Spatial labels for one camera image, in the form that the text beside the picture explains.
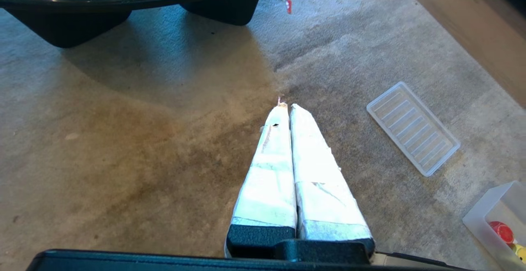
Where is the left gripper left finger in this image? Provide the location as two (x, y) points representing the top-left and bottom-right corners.
(224, 102), (297, 259)

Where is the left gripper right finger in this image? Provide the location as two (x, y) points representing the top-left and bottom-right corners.
(290, 103), (376, 263)

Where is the clear plastic box lid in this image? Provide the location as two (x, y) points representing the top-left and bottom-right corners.
(366, 81), (461, 177)

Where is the clear plastic box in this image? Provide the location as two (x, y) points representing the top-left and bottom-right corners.
(462, 181), (526, 271)

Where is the red ball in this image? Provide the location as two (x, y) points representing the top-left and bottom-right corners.
(488, 221), (515, 245)

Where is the brown wooden furniture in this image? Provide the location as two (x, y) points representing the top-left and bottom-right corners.
(394, 0), (526, 108)

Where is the black glass-top table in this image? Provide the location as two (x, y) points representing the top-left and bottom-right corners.
(0, 0), (272, 49)

